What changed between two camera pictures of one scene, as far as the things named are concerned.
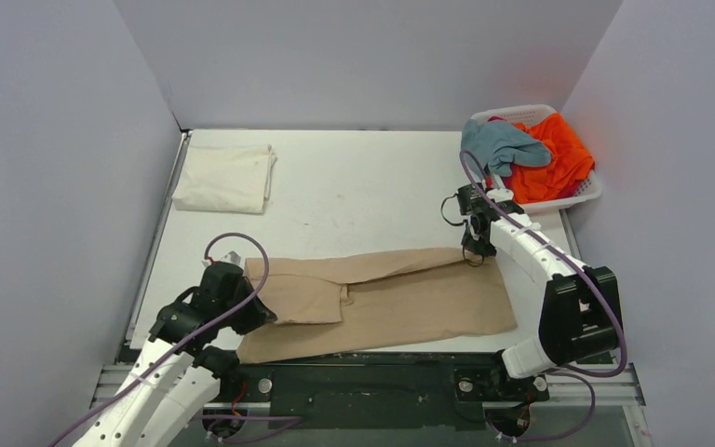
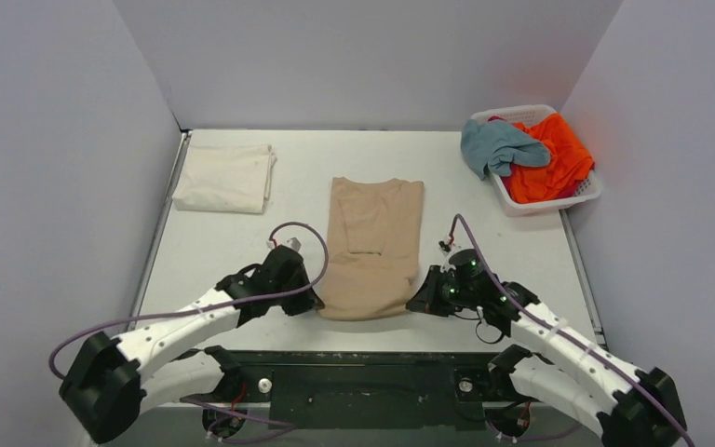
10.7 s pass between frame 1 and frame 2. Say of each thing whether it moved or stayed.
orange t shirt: stayed
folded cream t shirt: stayed
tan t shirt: moved
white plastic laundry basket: stayed
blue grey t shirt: stayed
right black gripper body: moved
